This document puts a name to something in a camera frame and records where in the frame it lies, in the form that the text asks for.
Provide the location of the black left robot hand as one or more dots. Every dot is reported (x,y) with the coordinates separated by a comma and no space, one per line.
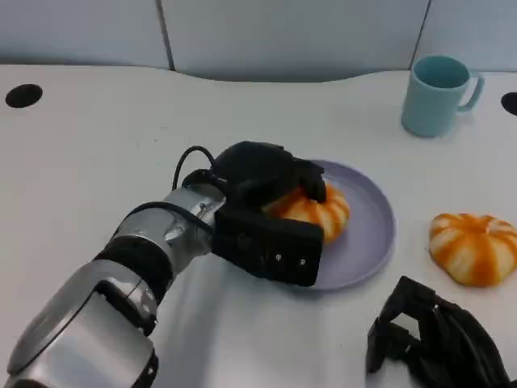
(258,169)

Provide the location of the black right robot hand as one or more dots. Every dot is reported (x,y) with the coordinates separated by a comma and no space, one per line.
(440,343)

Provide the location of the orange white toy bread roll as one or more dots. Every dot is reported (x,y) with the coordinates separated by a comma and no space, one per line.
(472,250)
(323,214)

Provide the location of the lilac plate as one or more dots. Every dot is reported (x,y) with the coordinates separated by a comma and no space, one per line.
(363,226)

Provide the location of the grey partition panel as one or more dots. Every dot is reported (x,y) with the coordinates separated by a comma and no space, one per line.
(81,30)
(291,36)
(472,26)

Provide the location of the pale green mug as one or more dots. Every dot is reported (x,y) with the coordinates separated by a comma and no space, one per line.
(430,101)

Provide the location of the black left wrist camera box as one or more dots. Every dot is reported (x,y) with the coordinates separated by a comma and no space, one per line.
(274,250)

